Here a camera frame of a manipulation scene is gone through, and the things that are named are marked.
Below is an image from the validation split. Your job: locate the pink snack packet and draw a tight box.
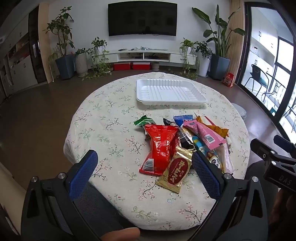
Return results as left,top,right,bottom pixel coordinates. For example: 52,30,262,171
183,116,226,150

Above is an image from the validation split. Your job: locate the person's left hand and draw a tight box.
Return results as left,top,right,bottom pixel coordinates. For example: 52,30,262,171
102,227,140,241

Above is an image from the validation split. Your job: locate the black framed glass door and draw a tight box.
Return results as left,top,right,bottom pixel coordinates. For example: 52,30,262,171
236,0,296,139

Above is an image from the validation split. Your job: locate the broad leaf plant grey pot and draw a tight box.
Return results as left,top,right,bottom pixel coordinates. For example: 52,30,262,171
192,5,245,80

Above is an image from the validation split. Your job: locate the gold and red snack packet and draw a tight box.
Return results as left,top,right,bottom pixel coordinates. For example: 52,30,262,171
155,146,193,194

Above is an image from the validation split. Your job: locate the grey trash can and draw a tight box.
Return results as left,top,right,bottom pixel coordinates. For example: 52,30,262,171
230,102,248,120

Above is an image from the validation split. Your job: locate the plant in ribbed white pot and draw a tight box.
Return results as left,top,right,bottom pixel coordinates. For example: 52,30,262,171
74,48,89,77

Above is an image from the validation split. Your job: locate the white plastic tray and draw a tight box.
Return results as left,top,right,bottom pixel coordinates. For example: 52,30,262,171
136,79,208,103

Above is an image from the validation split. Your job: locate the tall leafy plant grey pot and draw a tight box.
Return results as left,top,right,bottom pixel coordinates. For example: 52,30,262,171
45,6,77,80

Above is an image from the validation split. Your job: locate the clear plastic snack packet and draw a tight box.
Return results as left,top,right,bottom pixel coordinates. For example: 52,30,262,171
220,137,235,174

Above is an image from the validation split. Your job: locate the light blue panda snack packet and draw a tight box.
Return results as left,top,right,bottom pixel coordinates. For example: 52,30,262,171
192,136,225,173

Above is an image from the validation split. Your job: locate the black wall television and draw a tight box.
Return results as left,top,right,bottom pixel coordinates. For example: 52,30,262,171
108,2,178,37

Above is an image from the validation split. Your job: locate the trailing vine plant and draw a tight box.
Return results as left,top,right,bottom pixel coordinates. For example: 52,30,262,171
82,37,114,80
169,38,200,80

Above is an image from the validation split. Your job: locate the bushy plant smooth white pot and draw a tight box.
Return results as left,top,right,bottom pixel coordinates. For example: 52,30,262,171
194,41,212,78

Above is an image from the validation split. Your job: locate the floral tablecloth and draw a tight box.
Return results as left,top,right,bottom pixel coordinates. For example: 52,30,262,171
63,72,251,231

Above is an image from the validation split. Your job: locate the large red snack packet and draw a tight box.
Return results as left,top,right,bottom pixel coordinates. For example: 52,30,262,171
139,124,181,176

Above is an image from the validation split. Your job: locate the beige curtain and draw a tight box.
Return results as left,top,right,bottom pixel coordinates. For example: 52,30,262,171
228,0,246,77

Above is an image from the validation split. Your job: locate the black balcony table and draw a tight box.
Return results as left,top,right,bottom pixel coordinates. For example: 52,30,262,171
264,80,289,109

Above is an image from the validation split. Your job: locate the red paper bag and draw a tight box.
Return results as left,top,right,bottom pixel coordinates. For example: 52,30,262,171
222,72,234,88

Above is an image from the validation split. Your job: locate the green snack packet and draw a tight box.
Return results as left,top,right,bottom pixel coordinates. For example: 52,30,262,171
134,115,156,127

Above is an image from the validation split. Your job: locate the orange snack packet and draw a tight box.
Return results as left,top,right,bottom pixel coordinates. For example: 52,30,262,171
195,116,229,138

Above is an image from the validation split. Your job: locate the white television cabinet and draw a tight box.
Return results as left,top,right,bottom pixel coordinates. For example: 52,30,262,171
99,48,198,63

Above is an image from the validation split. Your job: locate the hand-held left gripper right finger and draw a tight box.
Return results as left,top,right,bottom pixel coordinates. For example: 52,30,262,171
191,151,269,223

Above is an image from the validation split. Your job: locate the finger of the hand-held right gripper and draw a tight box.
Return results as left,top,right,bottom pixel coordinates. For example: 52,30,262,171
250,138,278,163
273,135,296,154

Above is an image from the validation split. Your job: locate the black balcony chair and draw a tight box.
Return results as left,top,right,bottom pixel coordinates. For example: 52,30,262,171
245,64,270,93

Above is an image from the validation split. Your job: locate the black snack packet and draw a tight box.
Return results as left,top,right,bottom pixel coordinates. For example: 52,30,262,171
162,117,197,151

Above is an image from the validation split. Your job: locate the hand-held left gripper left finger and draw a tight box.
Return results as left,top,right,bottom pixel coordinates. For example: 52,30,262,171
21,149,99,223

